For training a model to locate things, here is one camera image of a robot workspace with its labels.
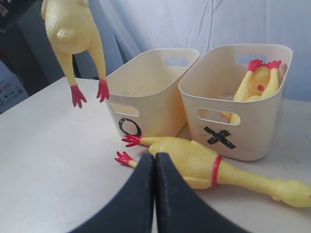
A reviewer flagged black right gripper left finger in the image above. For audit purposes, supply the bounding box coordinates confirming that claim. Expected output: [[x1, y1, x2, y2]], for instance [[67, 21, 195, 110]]
[[72, 153, 155, 233]]

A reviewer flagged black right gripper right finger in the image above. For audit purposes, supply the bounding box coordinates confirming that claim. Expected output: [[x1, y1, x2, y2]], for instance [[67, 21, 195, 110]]
[[155, 152, 245, 233]]

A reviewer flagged headless yellow rubber chicken body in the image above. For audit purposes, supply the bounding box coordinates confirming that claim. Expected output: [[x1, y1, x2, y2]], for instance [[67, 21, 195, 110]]
[[220, 59, 289, 124]]

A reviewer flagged whole rubber chicken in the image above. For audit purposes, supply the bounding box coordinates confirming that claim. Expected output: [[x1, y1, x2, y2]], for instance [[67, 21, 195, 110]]
[[122, 134, 311, 208], [41, 0, 110, 108]]

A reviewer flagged cream bin marked X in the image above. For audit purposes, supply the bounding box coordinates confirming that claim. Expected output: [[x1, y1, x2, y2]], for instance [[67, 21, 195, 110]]
[[178, 44, 293, 161]]

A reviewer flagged cream bin marked O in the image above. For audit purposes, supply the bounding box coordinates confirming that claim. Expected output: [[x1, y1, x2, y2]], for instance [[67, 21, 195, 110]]
[[105, 49, 200, 137]]

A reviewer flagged dark cabinet with boxes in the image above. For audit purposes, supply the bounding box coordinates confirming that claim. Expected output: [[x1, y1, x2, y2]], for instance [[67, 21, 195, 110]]
[[0, 0, 64, 113]]

